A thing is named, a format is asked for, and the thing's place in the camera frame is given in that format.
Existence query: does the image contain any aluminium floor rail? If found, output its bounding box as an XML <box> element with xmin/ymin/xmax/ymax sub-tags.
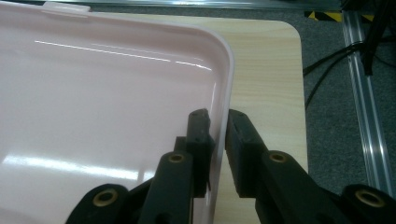
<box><xmin>341</xmin><ymin>10</ymin><xmax>394</xmax><ymax>198</ymax></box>

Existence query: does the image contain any black floor cable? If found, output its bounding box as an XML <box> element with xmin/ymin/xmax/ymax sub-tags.
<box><xmin>303</xmin><ymin>42</ymin><xmax>366</xmax><ymax>110</ymax></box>

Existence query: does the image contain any aluminium rail along table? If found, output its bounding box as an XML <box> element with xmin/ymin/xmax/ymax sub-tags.
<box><xmin>0</xmin><ymin>0</ymin><xmax>344</xmax><ymax>11</ymax></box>

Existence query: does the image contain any yellow black hazard tape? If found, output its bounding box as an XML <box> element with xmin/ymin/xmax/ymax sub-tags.
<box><xmin>304</xmin><ymin>10</ymin><xmax>375</xmax><ymax>23</ymax></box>

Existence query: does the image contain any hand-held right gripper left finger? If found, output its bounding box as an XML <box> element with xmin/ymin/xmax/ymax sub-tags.
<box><xmin>174</xmin><ymin>107</ymin><xmax>216</xmax><ymax>199</ymax></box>

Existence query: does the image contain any black metal stand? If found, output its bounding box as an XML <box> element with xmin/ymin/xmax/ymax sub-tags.
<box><xmin>361</xmin><ymin>0</ymin><xmax>396</xmax><ymax>77</ymax></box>

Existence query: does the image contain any pink plastic box lid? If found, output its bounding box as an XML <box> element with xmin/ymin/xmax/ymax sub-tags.
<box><xmin>0</xmin><ymin>1</ymin><xmax>236</xmax><ymax>224</ymax></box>

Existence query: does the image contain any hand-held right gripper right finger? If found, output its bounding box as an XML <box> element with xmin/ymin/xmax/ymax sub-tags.
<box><xmin>225</xmin><ymin>108</ymin><xmax>269</xmax><ymax>199</ymax></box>

